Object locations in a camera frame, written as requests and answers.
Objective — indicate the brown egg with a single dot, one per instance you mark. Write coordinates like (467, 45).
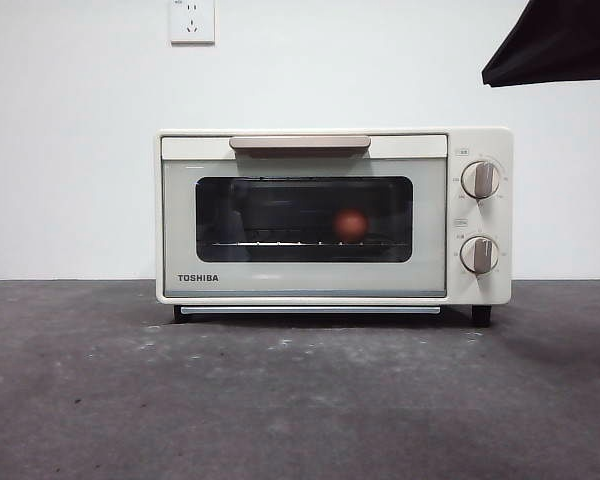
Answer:
(351, 224)

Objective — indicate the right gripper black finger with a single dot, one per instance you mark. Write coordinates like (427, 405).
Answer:
(565, 45)

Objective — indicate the silver oven crumb tray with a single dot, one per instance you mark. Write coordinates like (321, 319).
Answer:
(280, 310)

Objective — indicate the beige oven knob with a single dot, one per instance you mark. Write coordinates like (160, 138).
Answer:
(480, 255)
(480, 180)

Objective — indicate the cream Toshiba toaster oven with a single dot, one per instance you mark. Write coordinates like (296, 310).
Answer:
(480, 145)

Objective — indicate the white wall socket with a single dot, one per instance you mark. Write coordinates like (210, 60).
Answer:
(192, 22)

